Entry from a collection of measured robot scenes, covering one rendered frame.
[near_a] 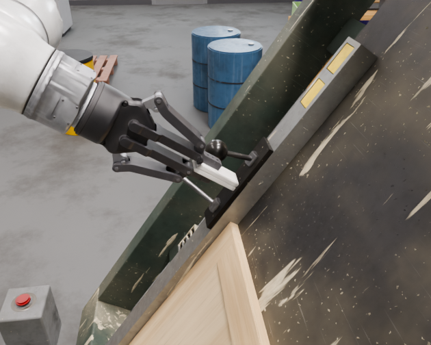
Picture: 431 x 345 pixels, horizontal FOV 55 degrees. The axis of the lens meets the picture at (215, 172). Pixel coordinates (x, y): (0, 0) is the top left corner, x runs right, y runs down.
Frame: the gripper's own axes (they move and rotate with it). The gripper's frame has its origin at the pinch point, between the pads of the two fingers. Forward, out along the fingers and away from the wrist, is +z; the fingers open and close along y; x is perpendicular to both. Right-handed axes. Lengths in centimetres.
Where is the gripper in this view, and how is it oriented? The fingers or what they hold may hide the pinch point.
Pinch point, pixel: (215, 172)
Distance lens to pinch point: 60.2
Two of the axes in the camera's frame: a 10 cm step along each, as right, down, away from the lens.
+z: 8.2, 4.2, 3.9
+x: -1.3, -5.3, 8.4
